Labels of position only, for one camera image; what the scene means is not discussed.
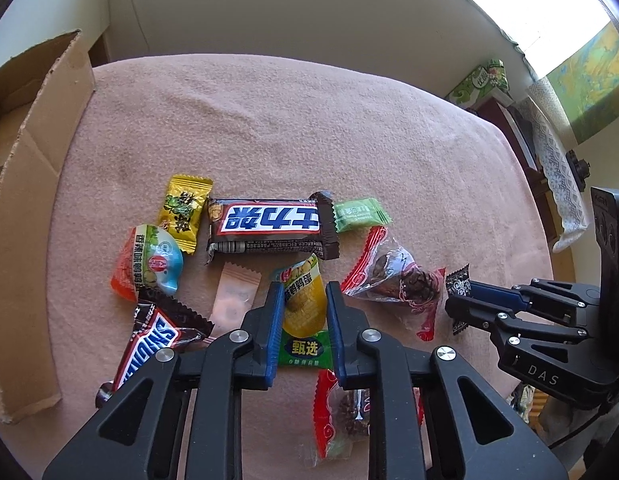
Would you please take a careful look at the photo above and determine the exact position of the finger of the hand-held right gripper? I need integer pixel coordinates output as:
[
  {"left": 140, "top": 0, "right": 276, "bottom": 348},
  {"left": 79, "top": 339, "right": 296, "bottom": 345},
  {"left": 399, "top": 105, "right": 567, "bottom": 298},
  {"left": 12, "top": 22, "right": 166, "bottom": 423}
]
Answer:
[
  {"left": 445, "top": 294, "right": 590, "bottom": 361},
  {"left": 469, "top": 277, "right": 603, "bottom": 322}
]

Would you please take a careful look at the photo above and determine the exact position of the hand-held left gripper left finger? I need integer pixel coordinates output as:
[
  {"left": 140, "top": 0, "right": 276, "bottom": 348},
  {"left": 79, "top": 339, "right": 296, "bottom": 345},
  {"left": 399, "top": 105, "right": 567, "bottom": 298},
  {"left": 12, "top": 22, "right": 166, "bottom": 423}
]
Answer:
[{"left": 42, "top": 282, "right": 286, "bottom": 480}]

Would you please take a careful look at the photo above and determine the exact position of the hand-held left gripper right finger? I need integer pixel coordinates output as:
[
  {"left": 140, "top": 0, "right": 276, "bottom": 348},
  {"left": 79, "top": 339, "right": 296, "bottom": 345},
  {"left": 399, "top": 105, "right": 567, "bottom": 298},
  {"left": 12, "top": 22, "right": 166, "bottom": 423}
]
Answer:
[{"left": 325, "top": 281, "right": 575, "bottom": 480}]

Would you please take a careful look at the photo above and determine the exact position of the small black candy packet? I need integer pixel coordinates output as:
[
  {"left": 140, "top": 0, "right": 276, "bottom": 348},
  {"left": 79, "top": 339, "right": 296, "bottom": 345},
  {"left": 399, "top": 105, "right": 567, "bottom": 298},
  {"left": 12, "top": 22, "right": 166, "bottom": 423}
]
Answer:
[{"left": 444, "top": 263, "right": 473, "bottom": 335}]

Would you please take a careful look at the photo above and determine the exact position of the green yellow egg packet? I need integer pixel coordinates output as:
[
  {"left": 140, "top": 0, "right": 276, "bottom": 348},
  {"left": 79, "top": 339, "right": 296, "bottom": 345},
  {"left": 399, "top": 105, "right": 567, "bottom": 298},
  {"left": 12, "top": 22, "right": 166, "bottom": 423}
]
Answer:
[{"left": 270, "top": 254, "right": 335, "bottom": 370}]

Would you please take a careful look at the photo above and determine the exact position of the pink candy packet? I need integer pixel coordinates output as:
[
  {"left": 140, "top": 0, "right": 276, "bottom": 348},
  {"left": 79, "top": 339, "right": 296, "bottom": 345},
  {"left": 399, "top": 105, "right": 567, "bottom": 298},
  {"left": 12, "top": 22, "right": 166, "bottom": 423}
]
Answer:
[{"left": 210, "top": 262, "right": 263, "bottom": 333}]

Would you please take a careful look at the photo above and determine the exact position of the red clear date packet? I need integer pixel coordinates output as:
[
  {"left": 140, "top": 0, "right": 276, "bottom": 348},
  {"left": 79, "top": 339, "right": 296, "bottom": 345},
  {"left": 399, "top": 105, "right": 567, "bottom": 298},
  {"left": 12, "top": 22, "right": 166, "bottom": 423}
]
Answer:
[
  {"left": 341, "top": 226, "right": 446, "bottom": 342},
  {"left": 300, "top": 369, "right": 423, "bottom": 461}
]

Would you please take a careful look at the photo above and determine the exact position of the large brown chocolate bar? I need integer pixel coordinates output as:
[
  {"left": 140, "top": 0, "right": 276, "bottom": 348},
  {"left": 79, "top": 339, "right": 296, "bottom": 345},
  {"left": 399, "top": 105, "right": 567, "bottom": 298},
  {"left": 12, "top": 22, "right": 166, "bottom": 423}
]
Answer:
[{"left": 206, "top": 191, "right": 341, "bottom": 265}]

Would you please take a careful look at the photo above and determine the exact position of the green candy packet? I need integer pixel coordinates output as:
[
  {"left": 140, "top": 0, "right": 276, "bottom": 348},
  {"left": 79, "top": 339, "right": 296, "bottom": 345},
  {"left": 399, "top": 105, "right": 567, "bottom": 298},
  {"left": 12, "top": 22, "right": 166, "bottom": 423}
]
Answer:
[{"left": 333, "top": 197, "right": 393, "bottom": 234}]

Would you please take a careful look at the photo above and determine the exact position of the small brown chocolate bar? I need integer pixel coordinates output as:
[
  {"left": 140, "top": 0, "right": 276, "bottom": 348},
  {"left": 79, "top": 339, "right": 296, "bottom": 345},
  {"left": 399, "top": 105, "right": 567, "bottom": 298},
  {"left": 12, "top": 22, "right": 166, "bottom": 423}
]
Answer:
[{"left": 96, "top": 287, "right": 215, "bottom": 408}]

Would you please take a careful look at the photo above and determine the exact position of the orange blue egg packet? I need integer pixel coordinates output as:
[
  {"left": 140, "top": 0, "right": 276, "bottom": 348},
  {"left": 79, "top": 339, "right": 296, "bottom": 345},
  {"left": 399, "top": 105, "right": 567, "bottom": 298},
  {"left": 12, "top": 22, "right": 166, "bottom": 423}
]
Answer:
[{"left": 111, "top": 224, "right": 184, "bottom": 302}]

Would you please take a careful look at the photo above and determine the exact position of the yellow candy packet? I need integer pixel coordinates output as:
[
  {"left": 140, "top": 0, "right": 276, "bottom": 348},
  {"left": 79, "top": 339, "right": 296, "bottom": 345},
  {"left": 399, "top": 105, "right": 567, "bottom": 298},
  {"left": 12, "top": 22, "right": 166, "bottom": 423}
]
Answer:
[{"left": 157, "top": 174, "right": 214, "bottom": 256}]

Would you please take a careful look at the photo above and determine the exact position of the brown cardboard box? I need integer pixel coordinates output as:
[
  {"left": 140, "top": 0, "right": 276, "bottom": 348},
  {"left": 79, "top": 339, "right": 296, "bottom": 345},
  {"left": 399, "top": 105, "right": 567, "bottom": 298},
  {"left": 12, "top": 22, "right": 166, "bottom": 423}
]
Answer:
[{"left": 0, "top": 29, "right": 96, "bottom": 423}]

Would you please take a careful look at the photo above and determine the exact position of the white lace cloth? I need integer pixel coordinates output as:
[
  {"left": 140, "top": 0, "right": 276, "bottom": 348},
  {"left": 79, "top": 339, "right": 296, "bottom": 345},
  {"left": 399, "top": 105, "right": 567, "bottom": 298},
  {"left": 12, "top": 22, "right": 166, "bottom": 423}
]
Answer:
[{"left": 527, "top": 77, "right": 593, "bottom": 248}]

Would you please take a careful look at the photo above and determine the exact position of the dark wooden cabinet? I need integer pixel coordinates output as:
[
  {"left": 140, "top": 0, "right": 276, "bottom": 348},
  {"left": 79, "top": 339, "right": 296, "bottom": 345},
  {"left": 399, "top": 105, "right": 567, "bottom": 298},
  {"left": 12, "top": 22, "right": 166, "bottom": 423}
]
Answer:
[{"left": 472, "top": 92, "right": 565, "bottom": 241}]

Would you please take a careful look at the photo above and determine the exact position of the green printed carton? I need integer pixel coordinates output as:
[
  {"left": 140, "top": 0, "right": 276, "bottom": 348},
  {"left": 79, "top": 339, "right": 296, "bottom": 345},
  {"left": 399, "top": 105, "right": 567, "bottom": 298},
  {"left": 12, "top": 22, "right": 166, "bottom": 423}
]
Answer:
[{"left": 447, "top": 59, "right": 510, "bottom": 107}]

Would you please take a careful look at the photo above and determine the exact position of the green yellow curtain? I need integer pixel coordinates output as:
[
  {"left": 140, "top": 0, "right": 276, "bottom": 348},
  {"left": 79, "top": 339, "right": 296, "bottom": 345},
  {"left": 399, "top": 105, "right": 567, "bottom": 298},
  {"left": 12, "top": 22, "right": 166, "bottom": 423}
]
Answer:
[{"left": 544, "top": 22, "right": 619, "bottom": 143}]

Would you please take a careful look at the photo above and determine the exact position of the black cable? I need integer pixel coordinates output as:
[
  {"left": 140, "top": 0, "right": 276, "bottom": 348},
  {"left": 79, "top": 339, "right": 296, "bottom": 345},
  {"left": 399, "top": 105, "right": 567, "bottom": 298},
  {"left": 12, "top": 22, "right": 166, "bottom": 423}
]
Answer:
[{"left": 548, "top": 402, "right": 613, "bottom": 451}]

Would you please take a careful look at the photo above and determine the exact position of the black knob mount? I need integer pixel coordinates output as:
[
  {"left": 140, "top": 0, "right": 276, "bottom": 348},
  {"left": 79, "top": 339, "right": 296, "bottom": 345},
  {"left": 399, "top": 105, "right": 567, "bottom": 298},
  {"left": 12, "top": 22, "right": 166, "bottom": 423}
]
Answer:
[{"left": 567, "top": 152, "right": 593, "bottom": 192}]

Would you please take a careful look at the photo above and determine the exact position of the thin white cable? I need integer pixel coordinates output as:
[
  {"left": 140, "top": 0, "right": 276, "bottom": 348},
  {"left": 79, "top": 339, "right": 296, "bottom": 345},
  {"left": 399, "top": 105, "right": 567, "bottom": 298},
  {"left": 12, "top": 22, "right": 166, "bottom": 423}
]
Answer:
[{"left": 127, "top": 0, "right": 151, "bottom": 57}]

